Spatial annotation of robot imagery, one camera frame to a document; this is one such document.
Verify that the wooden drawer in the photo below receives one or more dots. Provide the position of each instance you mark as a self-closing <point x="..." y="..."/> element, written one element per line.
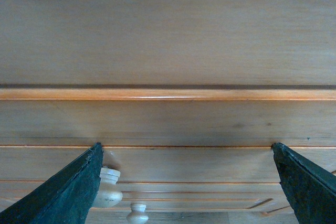
<point x="165" y="179"/>

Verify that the wooden dresser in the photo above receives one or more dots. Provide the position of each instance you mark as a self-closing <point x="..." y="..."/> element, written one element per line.
<point x="171" y="73"/>

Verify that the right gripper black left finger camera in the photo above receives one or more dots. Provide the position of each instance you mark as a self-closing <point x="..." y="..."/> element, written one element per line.
<point x="66" y="197"/>

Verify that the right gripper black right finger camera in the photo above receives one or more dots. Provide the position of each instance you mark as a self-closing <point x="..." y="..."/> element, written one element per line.
<point x="309" y="188"/>

